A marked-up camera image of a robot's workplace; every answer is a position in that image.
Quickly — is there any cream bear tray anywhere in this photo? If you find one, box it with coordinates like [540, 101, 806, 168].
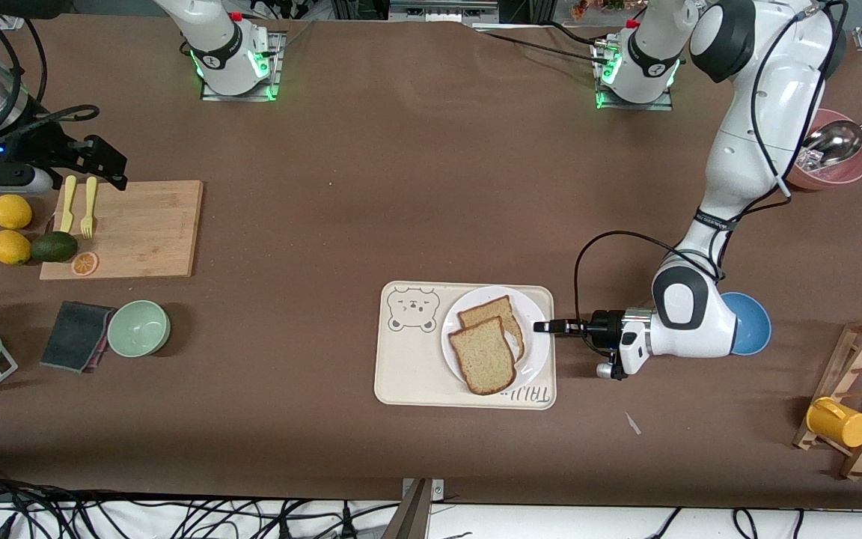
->
[374, 281, 557, 410]

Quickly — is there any bread slice under egg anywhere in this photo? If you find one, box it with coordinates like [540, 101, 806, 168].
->
[458, 295, 526, 364]

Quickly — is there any wooden cutting board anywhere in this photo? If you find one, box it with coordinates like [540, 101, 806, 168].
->
[39, 180, 205, 281]

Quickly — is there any wooden mug rack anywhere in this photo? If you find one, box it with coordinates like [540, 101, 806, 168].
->
[793, 317, 862, 481]

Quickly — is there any pink cloth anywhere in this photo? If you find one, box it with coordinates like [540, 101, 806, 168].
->
[87, 329, 111, 373]

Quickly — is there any dark grey sponge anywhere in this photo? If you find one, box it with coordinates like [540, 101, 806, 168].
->
[40, 301, 116, 373]

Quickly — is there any yellow plastic knife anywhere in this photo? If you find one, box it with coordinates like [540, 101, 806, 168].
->
[59, 174, 78, 234]

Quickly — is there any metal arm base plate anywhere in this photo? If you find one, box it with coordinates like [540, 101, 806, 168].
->
[592, 34, 676, 112]
[199, 31, 287, 103]

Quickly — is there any yellow mug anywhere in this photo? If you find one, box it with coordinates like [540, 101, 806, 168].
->
[806, 397, 862, 448]

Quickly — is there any yellow lemon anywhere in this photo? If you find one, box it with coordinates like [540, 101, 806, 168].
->
[0, 230, 32, 266]
[0, 194, 34, 230]

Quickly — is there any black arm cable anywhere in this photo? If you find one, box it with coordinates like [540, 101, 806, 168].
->
[573, 231, 724, 353]
[0, 15, 103, 150]

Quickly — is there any metal scoop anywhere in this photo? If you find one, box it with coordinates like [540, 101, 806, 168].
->
[801, 103, 862, 169]

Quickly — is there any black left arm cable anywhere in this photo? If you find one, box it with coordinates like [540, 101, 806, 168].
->
[573, 231, 724, 353]

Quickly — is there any white round plate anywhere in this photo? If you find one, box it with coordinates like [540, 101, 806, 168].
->
[441, 285, 551, 393]

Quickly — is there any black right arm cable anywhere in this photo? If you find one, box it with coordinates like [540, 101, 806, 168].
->
[0, 15, 103, 150]

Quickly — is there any black table cable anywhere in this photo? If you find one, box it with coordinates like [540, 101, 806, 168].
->
[476, 21, 613, 65]

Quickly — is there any grey metal post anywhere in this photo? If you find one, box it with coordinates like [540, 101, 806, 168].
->
[380, 478, 447, 539]

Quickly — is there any pink bowl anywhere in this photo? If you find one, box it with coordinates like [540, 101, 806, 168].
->
[785, 109, 862, 192]

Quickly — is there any bread slice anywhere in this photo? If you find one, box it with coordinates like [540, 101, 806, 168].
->
[458, 295, 526, 364]
[448, 316, 518, 396]

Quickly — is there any yellow plastic fork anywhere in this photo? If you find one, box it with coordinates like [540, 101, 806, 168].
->
[80, 176, 100, 240]

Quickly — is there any mint green bowl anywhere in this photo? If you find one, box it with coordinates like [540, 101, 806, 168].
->
[107, 299, 171, 358]

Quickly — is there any blue bowl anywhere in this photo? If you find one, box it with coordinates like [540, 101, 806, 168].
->
[721, 292, 772, 356]

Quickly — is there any green avocado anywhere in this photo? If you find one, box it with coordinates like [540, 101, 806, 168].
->
[30, 231, 79, 264]

